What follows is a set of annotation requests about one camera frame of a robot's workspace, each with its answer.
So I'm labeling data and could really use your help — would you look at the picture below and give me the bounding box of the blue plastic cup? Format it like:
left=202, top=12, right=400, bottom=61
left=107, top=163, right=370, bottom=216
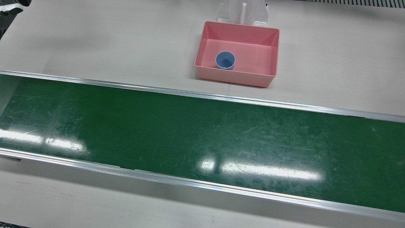
left=215, top=51, right=236, bottom=71

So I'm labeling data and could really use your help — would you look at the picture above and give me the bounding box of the white metal bracket stand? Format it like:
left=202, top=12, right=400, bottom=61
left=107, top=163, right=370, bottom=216
left=217, top=0, right=269, bottom=26

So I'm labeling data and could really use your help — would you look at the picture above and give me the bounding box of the green conveyor belt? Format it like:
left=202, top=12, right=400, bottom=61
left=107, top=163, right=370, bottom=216
left=0, top=74, right=405, bottom=213

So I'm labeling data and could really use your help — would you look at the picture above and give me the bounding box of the aluminium conveyor rail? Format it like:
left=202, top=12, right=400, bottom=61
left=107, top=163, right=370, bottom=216
left=0, top=148, right=405, bottom=222
left=0, top=70, right=405, bottom=123

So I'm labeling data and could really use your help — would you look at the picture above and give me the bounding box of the black ribbed vent grille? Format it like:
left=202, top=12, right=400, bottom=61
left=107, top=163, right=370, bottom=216
left=301, top=0, right=405, bottom=7

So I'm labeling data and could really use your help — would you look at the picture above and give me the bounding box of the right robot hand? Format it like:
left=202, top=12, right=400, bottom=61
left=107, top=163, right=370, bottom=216
left=0, top=0, right=32, bottom=16

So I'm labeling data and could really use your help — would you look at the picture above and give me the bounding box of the pink plastic box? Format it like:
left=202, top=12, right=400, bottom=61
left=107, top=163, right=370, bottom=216
left=194, top=21, right=280, bottom=88

